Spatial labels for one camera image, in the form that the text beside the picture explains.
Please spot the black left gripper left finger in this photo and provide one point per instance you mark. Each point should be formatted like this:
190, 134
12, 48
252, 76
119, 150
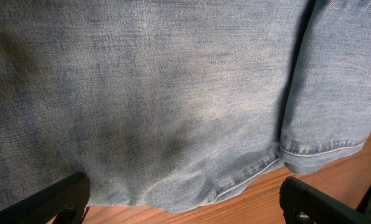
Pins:
63, 202

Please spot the light blue denim jeans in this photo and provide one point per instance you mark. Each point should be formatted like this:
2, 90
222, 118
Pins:
178, 104

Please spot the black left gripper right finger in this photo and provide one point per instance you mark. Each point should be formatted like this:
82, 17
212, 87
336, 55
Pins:
302, 203

